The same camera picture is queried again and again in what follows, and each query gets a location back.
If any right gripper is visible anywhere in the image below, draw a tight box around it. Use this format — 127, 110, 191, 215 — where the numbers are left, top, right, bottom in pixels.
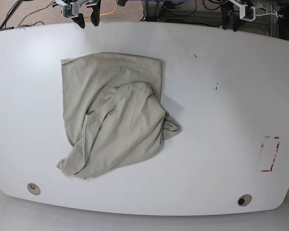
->
52, 0, 101, 28

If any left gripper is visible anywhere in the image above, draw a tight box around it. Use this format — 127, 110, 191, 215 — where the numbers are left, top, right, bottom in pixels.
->
221, 0, 260, 32

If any beige t-shirt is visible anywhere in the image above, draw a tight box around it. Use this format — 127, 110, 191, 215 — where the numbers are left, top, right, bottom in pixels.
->
57, 52, 181, 180

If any red tape marking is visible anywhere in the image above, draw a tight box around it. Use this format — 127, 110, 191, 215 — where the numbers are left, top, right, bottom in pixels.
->
258, 136, 280, 172

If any left table grommet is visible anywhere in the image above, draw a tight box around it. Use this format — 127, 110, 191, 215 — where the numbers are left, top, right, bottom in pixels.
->
27, 183, 41, 195

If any table grommet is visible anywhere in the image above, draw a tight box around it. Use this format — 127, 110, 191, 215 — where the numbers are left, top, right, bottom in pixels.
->
237, 194, 252, 206
27, 183, 41, 195

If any right table grommet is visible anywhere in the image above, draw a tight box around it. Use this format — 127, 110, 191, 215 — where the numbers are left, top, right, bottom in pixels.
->
237, 194, 252, 206

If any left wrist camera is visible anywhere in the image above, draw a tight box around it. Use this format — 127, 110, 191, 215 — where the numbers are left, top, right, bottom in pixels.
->
239, 4, 256, 22

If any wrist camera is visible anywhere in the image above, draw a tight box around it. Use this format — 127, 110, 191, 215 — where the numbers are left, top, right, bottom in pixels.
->
62, 4, 78, 19
239, 4, 256, 22

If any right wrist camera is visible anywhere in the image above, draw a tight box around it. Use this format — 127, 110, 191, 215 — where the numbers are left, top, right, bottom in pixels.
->
62, 4, 78, 19

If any yellow cable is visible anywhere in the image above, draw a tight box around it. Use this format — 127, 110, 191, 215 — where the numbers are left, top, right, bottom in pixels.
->
83, 0, 118, 19

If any aluminium table leg frame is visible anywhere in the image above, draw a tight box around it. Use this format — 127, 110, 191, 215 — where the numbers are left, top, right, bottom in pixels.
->
141, 0, 171, 22

